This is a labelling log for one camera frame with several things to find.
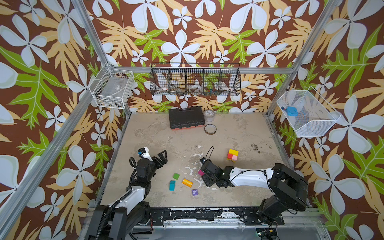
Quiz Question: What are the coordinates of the purple number cube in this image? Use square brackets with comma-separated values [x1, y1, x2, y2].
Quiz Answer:
[192, 189, 199, 196]

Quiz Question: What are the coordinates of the yellow block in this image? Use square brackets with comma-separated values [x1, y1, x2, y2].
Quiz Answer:
[229, 149, 239, 156]

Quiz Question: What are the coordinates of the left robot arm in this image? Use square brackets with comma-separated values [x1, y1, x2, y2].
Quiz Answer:
[85, 147, 168, 240]

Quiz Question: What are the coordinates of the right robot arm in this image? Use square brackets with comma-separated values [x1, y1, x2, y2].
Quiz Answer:
[200, 158, 309, 225]

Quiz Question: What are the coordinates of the green cube block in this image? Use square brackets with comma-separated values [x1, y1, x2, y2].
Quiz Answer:
[173, 173, 180, 180]

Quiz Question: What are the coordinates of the teal wood block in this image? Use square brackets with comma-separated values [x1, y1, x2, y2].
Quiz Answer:
[169, 181, 176, 191]

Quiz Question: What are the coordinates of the orange cylinder block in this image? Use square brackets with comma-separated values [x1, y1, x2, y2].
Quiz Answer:
[182, 179, 193, 188]

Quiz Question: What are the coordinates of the brown tape roll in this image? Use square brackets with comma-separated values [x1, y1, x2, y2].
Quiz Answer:
[204, 124, 217, 135]

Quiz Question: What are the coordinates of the black tool case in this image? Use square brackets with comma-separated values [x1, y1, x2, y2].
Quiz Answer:
[169, 106, 206, 130]

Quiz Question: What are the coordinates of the white tape roll in basket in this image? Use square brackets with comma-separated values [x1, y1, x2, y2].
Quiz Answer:
[189, 85, 203, 95]

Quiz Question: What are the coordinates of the blue object in basket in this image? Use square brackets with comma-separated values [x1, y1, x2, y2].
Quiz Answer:
[285, 107, 299, 117]

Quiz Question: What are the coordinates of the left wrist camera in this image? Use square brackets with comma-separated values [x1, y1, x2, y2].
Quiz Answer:
[138, 147, 153, 162]

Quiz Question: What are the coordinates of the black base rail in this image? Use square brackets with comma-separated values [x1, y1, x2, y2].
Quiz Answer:
[137, 207, 285, 226]

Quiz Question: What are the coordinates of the black wire basket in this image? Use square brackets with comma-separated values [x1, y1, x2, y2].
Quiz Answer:
[149, 63, 242, 96]

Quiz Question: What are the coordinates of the white wire basket left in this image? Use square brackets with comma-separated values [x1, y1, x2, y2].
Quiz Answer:
[90, 64, 135, 109]

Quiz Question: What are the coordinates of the white wire basket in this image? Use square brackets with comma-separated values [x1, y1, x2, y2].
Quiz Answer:
[277, 87, 342, 138]
[90, 64, 135, 109]

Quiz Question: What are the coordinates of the white wire basket right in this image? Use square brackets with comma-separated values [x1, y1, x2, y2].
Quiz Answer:
[277, 87, 342, 138]

